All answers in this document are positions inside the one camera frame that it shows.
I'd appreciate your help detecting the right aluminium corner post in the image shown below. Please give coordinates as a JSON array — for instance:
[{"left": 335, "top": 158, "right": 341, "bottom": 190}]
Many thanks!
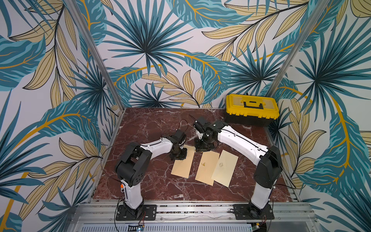
[{"left": 265, "top": 0, "right": 330, "bottom": 97}]

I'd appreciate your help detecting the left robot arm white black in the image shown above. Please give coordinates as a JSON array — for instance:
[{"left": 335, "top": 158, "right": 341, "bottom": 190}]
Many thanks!
[{"left": 115, "top": 129, "right": 187, "bottom": 221}]

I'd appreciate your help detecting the manila envelope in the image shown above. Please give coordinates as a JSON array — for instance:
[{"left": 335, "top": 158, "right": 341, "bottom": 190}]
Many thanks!
[
  {"left": 195, "top": 151, "right": 220, "bottom": 186},
  {"left": 211, "top": 150, "right": 238, "bottom": 187},
  {"left": 171, "top": 145, "right": 196, "bottom": 178}
]

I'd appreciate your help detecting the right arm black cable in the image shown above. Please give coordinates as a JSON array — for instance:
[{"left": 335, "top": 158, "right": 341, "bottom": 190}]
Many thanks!
[{"left": 220, "top": 127, "right": 296, "bottom": 190}]

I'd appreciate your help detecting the yellow black toolbox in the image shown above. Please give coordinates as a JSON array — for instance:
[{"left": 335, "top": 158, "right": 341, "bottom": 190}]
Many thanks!
[{"left": 225, "top": 94, "right": 280, "bottom": 127}]

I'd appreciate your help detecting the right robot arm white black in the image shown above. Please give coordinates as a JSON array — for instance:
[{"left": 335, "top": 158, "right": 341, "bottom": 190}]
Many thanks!
[{"left": 193, "top": 117, "right": 283, "bottom": 220}]

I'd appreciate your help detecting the aluminium corner post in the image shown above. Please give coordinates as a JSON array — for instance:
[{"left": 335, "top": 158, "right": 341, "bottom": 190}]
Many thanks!
[
  {"left": 265, "top": 0, "right": 330, "bottom": 97},
  {"left": 65, "top": 0, "right": 126, "bottom": 113}
]

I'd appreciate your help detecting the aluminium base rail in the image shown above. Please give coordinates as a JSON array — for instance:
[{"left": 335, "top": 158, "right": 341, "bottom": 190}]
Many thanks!
[{"left": 67, "top": 200, "right": 322, "bottom": 232}]

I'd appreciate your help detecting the left aluminium corner post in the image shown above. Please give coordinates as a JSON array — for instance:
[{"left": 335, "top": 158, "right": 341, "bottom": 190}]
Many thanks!
[{"left": 65, "top": 0, "right": 126, "bottom": 113}]

